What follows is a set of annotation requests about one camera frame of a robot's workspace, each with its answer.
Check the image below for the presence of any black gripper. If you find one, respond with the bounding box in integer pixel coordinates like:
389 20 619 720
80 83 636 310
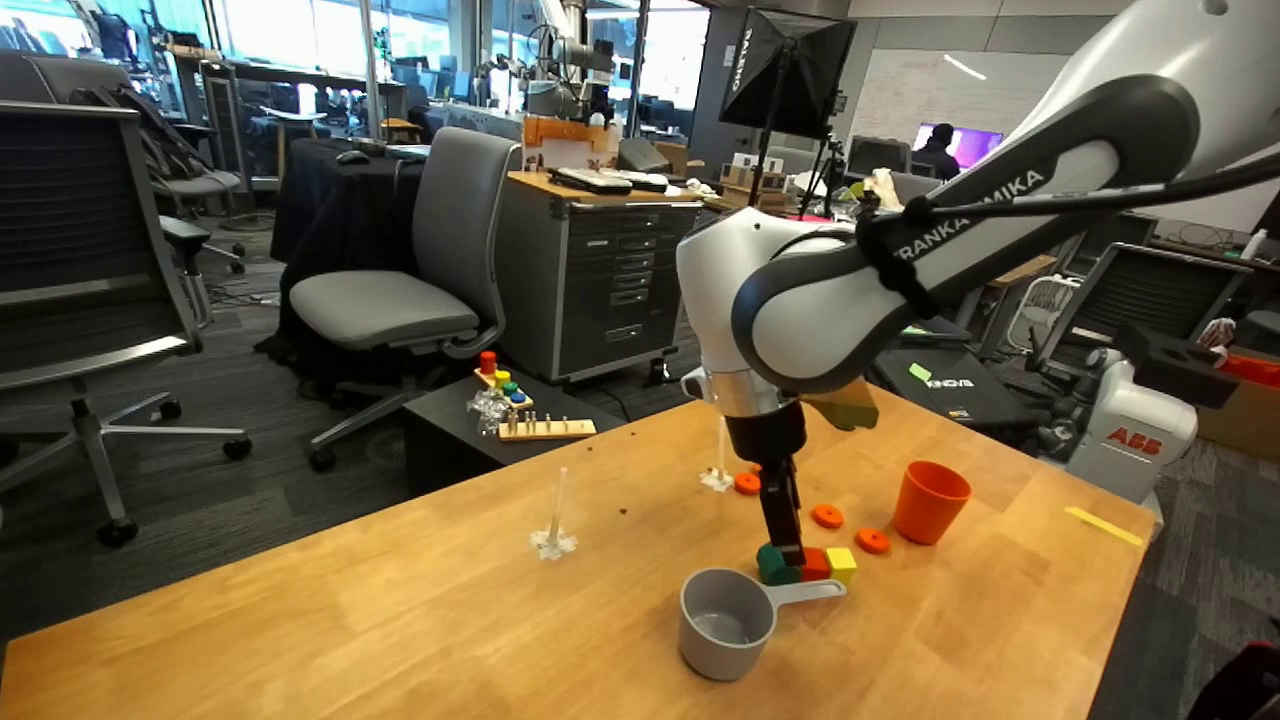
724 402 812 557

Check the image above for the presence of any white ABB robot base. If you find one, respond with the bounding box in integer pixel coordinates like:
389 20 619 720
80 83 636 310
1058 349 1202 507

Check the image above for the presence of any white peg stand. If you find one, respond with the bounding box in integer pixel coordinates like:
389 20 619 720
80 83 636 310
529 463 581 563
700 412 740 495

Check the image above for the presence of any orange plastic cup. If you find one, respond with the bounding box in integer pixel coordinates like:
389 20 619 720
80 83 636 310
889 457 975 549

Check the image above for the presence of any wooden toy board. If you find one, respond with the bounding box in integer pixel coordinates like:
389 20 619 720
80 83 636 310
490 416 600 444

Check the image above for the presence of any gray drawer cabinet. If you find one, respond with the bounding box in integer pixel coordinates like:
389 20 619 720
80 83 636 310
495 168 707 393

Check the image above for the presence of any colourful stacking toy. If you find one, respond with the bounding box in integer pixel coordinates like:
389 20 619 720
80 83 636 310
467 349 536 416

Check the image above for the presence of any clear plastic bag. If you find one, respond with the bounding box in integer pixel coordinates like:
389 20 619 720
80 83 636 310
463 388 516 440

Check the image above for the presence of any yellow tape strip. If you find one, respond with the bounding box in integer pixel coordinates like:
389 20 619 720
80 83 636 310
1058 503 1150 552

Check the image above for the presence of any low black table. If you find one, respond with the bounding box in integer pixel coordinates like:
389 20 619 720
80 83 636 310
397 378 631 495

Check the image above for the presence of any laptop on cabinet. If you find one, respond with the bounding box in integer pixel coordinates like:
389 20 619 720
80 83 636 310
546 160 672 200

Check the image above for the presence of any purple lit screen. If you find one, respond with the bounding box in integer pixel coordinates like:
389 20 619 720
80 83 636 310
911 120 1008 182

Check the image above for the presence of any black photo softbox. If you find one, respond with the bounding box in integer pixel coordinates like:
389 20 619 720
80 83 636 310
714 9 861 143

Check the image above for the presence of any gray office chair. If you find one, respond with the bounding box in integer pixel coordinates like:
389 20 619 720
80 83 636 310
285 126 524 472

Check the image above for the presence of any black cloth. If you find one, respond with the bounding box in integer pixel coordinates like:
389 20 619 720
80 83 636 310
268 133 431 272

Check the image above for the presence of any black mesh office chair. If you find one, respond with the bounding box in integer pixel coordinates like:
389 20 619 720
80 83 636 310
0 97 256 552

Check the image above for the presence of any gray pot with handle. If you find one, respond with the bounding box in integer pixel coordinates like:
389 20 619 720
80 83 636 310
675 563 852 688

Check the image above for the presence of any black strap on arm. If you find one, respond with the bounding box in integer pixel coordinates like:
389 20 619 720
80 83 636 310
857 194 942 322

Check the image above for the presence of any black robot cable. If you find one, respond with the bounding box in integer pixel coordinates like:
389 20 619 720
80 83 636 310
861 150 1280 233

